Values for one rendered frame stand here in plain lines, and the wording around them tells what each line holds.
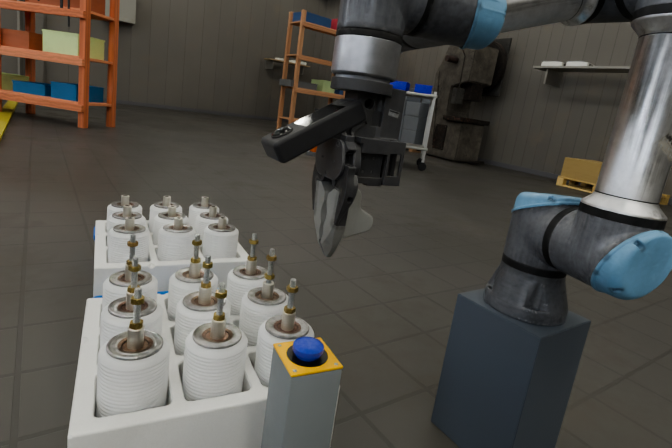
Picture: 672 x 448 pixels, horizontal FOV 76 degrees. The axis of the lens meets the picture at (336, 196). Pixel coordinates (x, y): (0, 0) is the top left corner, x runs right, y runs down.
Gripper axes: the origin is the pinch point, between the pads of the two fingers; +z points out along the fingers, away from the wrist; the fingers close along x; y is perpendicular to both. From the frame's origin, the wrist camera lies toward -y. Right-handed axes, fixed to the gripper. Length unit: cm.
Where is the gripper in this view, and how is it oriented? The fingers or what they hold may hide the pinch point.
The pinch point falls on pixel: (322, 246)
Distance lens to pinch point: 52.6
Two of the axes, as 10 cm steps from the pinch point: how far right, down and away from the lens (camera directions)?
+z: -1.4, 9.7, 2.0
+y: 8.9, 0.3, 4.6
